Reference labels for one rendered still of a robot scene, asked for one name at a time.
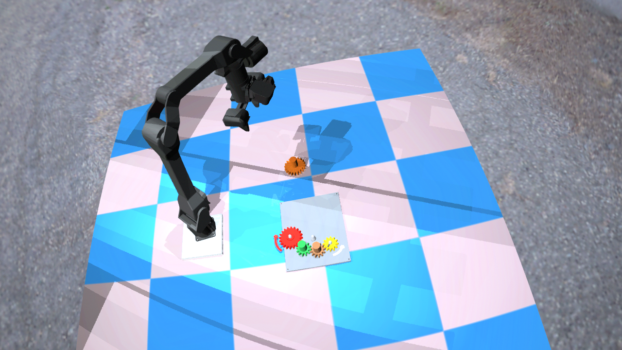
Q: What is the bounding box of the red gear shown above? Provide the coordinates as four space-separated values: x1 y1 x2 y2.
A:
279 227 303 250

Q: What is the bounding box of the yellow gear with black stripe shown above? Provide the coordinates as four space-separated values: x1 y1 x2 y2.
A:
323 236 339 252

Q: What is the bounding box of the brown gear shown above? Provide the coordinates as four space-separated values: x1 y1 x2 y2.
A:
310 242 326 258

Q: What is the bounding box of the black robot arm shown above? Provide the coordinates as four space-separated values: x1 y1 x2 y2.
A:
141 35 276 242

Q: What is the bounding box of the white curved arrow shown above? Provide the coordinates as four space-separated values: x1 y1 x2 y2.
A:
333 245 345 256

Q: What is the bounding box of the green gear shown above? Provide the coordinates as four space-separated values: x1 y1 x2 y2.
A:
296 240 312 257

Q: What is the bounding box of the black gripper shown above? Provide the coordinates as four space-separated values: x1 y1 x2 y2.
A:
223 72 265 132

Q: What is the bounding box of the orange gear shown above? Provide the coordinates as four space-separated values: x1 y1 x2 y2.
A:
284 157 306 176

